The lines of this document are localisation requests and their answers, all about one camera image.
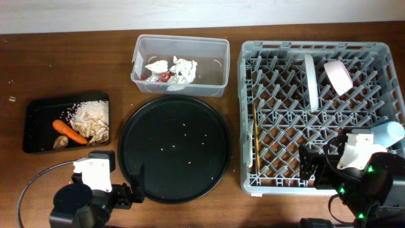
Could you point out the pile of rice and shells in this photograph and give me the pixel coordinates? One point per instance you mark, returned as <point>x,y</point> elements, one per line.
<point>91,120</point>

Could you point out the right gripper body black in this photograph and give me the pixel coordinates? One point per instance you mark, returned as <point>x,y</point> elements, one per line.
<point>330,177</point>

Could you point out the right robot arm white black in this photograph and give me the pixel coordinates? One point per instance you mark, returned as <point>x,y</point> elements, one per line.
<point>376,200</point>

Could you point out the orange carrot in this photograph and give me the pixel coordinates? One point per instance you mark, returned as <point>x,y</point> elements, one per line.
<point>62,128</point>

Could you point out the white plastic fork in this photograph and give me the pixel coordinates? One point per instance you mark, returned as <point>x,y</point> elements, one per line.
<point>250,138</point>

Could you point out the clear plastic waste bin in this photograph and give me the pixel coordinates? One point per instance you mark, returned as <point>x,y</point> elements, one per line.
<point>211,55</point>

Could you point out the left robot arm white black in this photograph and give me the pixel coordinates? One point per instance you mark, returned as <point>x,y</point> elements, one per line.
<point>91,197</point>

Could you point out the white tissue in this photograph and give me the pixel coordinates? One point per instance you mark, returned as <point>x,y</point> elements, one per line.
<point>184,73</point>
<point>158,67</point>

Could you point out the red snack wrapper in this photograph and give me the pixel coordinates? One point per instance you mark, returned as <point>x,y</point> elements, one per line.
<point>161,77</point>

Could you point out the round black serving tray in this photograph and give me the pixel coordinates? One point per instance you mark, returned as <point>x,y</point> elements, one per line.
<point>183,145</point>

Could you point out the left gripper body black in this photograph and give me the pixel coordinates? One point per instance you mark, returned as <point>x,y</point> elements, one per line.
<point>120,199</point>

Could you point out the pink bowl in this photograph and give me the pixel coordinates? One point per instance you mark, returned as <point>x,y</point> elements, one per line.
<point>338,76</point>

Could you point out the wooden chopstick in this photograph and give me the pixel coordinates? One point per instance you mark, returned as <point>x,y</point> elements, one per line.
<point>256,139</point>

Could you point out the light blue cup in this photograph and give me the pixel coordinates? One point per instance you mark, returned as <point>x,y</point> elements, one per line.
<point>387,134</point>

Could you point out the black rectangular tray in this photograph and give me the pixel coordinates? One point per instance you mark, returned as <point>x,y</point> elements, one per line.
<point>39,135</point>

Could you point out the grey plate with food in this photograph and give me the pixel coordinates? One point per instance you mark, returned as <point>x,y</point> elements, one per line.
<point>312,82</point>

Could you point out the grey dishwasher rack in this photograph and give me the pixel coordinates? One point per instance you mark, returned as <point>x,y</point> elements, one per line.
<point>272,75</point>

